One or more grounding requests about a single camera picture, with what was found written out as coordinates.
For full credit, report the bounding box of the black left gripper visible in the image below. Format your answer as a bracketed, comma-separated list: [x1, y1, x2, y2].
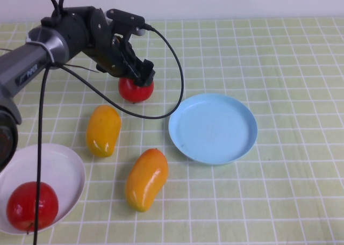
[88, 35, 156, 87]

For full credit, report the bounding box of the black left camera cable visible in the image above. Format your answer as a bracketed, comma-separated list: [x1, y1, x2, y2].
[32, 24, 185, 245]

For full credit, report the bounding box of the green checkered tablecloth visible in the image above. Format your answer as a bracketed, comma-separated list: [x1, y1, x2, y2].
[0, 17, 344, 245]

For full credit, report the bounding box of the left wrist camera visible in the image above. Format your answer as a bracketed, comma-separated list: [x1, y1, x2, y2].
[106, 8, 146, 38]

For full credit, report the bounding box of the light blue round plate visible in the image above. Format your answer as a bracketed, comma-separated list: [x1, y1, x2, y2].
[168, 93, 258, 165]

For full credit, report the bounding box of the red apple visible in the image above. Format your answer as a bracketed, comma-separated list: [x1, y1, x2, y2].
[6, 182, 59, 232]
[118, 77, 155, 104]

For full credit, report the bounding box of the orange yellow mango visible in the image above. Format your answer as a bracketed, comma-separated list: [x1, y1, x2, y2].
[125, 148, 169, 213]
[85, 104, 122, 158]

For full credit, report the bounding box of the white cable tie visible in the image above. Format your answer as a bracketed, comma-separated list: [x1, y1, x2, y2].
[26, 37, 56, 66]

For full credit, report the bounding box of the white round plate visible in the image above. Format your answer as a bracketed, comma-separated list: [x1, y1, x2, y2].
[0, 142, 87, 235]

